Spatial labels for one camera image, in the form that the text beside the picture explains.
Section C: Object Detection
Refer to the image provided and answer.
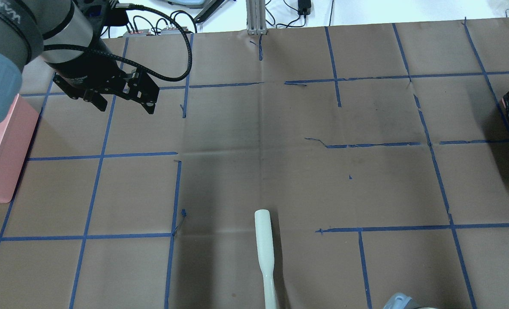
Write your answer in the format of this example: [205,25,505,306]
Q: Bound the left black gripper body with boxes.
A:
[52,39,160,103]

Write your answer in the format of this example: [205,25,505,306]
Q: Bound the pale green hand brush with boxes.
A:
[254,209,278,309]

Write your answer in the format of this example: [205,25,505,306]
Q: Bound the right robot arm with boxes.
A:
[383,293,421,309]

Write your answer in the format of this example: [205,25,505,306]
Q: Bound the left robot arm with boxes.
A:
[0,0,160,123]

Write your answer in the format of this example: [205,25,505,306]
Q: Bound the pink plastic bin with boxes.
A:
[0,94,39,203]

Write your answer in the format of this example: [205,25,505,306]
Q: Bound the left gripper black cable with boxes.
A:
[42,3,193,82]

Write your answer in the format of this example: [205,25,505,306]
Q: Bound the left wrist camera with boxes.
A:
[73,0,129,30]

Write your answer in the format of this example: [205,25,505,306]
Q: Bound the aluminium frame post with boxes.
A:
[246,0,267,35]

